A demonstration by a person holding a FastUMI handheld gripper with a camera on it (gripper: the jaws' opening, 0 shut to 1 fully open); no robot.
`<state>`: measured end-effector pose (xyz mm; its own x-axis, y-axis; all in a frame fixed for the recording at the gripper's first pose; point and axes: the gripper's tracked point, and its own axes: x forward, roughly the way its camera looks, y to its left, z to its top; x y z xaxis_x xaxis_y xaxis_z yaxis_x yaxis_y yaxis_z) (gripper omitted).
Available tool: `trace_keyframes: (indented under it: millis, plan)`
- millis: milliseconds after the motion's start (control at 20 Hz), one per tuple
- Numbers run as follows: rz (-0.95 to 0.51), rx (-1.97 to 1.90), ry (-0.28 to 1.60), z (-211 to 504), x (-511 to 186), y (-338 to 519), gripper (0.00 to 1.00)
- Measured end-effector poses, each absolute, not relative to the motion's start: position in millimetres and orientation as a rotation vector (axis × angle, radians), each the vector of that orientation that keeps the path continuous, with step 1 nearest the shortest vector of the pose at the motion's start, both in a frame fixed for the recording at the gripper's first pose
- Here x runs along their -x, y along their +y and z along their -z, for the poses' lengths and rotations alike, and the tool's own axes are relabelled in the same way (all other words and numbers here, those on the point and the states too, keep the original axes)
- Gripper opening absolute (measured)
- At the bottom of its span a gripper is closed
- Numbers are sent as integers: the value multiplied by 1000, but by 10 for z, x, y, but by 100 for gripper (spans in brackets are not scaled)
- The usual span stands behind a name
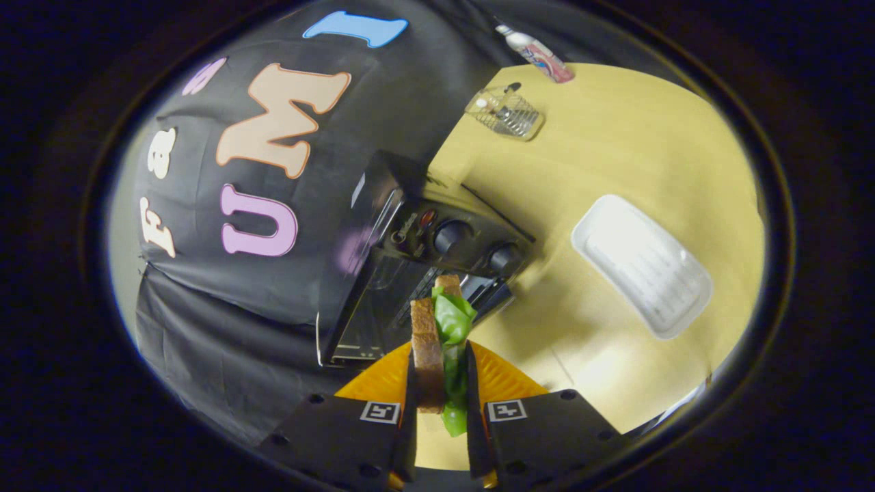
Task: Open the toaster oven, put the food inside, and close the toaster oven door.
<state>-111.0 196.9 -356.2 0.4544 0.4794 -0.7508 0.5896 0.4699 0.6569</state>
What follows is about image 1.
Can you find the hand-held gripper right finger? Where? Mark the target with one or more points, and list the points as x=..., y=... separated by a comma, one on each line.
x=540, y=437

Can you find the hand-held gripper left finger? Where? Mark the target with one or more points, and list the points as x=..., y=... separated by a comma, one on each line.
x=335, y=437

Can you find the bread and lettuce sandwich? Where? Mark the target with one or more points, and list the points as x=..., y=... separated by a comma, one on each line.
x=429, y=348

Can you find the black toaster oven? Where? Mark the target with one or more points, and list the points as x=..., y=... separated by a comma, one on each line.
x=451, y=239

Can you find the white plastic tray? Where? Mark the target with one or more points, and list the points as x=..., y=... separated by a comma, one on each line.
x=642, y=266

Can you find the small black object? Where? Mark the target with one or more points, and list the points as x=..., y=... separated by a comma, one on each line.
x=513, y=87

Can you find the pink and white tube bottle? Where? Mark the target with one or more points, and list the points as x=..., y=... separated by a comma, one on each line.
x=540, y=56

